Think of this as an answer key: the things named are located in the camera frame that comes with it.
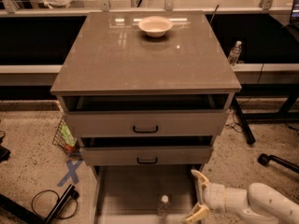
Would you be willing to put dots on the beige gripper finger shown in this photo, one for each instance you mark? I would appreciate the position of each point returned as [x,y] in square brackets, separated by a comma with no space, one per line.
[202,181]
[198,212]

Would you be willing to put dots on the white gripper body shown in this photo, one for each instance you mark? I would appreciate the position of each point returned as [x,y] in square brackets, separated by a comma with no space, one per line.
[214,197]

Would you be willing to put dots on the clear water bottle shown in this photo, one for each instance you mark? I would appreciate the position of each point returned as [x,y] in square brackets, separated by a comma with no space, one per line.
[163,206]

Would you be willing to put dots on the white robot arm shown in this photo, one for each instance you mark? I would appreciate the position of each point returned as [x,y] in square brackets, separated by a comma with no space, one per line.
[258,204]

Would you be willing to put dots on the middle grey drawer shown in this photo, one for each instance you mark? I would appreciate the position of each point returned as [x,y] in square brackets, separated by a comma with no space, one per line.
[107,151]

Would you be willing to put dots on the grey drawer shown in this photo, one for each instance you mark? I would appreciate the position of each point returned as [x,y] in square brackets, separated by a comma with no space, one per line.
[170,122]
[107,151]

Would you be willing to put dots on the bottom open drawer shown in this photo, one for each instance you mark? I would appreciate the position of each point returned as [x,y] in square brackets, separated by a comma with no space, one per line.
[129,194]

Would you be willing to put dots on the grey drawer cabinet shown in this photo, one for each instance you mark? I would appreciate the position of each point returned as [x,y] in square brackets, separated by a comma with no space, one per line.
[114,66]

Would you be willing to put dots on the top grey drawer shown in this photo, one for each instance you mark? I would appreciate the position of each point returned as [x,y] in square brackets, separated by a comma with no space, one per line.
[170,122]

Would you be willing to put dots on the background water bottle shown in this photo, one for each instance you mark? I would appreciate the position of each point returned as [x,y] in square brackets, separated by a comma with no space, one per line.
[235,53]

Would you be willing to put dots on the black chair caster leg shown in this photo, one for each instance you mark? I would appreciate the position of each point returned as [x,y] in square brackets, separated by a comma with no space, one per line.
[265,159]

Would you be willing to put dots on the black table leg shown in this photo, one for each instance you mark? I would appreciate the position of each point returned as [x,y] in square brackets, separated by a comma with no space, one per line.
[246,129]

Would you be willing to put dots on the blue tape cross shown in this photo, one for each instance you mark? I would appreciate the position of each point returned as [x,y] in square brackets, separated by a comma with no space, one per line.
[71,172]

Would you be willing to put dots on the long grey bench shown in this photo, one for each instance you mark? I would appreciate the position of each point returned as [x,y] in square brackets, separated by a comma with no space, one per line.
[247,73]

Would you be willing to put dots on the green packet in basket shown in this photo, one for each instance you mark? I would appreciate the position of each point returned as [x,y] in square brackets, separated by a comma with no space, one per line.
[67,136]

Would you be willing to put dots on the white bowl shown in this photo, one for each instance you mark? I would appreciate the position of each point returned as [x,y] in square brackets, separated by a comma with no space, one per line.
[155,26]

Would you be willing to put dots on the black stand leg left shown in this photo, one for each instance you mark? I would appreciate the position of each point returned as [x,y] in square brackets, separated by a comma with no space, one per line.
[46,207]

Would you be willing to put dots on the black middle drawer handle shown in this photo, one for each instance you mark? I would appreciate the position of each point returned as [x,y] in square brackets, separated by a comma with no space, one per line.
[146,160]

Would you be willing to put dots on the black drawer handle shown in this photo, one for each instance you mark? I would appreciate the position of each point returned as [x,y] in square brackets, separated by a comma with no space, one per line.
[145,130]
[146,160]

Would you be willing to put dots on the black top drawer handle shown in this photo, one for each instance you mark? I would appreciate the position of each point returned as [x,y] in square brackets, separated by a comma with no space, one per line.
[145,130]

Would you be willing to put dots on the wire basket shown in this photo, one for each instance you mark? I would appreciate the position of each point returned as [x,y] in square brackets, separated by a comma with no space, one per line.
[64,140]

